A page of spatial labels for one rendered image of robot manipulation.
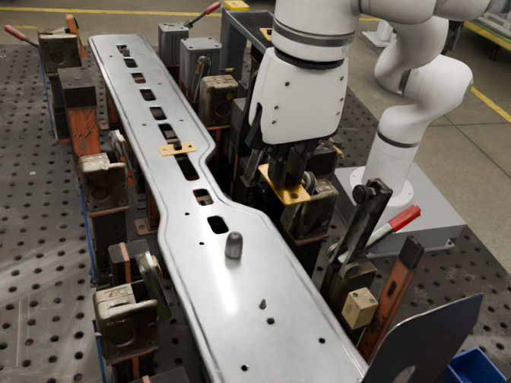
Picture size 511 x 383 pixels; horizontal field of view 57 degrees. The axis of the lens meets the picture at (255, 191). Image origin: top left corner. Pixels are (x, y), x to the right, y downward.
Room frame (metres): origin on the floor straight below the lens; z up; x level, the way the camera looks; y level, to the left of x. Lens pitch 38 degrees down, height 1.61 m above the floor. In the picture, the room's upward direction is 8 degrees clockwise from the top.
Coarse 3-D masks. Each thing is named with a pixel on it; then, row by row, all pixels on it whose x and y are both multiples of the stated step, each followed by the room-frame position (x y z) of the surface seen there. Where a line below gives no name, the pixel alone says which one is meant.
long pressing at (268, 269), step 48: (96, 48) 1.36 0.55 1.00; (144, 48) 1.42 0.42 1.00; (144, 144) 0.88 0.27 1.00; (192, 192) 0.74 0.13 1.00; (192, 240) 0.60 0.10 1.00; (192, 288) 0.49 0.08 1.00; (240, 288) 0.51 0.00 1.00; (288, 288) 0.52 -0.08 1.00; (192, 336) 0.41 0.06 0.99; (240, 336) 0.42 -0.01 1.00; (288, 336) 0.43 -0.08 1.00; (336, 336) 0.44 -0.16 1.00
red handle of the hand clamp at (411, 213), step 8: (408, 208) 0.60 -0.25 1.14; (416, 208) 0.60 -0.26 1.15; (400, 216) 0.59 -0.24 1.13; (408, 216) 0.59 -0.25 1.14; (416, 216) 0.59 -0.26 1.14; (392, 224) 0.58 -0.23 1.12; (400, 224) 0.58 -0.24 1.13; (376, 232) 0.58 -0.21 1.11; (384, 232) 0.57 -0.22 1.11; (392, 232) 0.58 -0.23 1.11; (368, 240) 0.57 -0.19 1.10; (376, 240) 0.56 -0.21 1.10; (368, 248) 0.56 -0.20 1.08; (344, 256) 0.55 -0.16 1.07
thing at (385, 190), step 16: (352, 192) 0.55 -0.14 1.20; (368, 192) 0.54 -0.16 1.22; (384, 192) 0.54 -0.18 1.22; (368, 208) 0.56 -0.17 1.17; (384, 208) 0.55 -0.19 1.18; (352, 224) 0.56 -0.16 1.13; (368, 224) 0.53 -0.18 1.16; (352, 240) 0.55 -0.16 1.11; (336, 256) 0.55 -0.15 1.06; (352, 256) 0.53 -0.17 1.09
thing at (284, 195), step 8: (264, 168) 0.51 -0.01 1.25; (264, 176) 0.49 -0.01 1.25; (288, 176) 0.48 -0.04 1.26; (272, 184) 0.47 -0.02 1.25; (288, 184) 0.48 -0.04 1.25; (280, 192) 0.46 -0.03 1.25; (288, 192) 0.46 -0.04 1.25; (296, 192) 0.46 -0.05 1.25; (304, 192) 0.47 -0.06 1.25; (288, 200) 0.45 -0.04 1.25; (296, 200) 0.45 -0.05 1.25; (304, 200) 0.45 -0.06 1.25
